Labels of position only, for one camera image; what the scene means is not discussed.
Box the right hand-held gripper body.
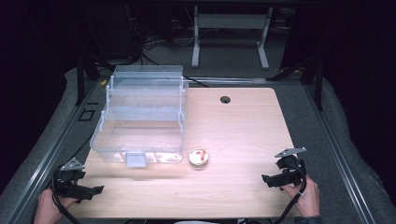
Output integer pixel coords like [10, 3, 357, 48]
[274, 147, 308, 188]

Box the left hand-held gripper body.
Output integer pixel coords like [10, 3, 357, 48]
[51, 157, 92, 202]

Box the clear plastic tiered storage box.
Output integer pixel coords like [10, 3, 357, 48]
[89, 64, 190, 169]

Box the person's left hand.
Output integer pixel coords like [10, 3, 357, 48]
[33, 188, 78, 224]

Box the person's right hand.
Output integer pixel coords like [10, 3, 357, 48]
[279, 174, 321, 218]

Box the black metal stand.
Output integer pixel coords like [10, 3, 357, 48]
[76, 50, 117, 106]
[267, 49, 325, 111]

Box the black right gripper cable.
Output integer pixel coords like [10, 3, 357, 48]
[273, 163, 308, 224]

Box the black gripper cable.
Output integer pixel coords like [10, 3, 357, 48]
[273, 163, 308, 224]
[50, 176, 80, 224]

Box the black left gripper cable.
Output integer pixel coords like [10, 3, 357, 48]
[50, 176, 80, 224]

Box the grey aluminium rail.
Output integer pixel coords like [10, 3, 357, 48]
[303, 83, 378, 224]
[0, 81, 98, 224]

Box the bundle of dark cables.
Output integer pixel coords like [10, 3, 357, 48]
[124, 6, 200, 68]

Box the white metal table frame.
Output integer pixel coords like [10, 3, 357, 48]
[191, 4, 275, 70]

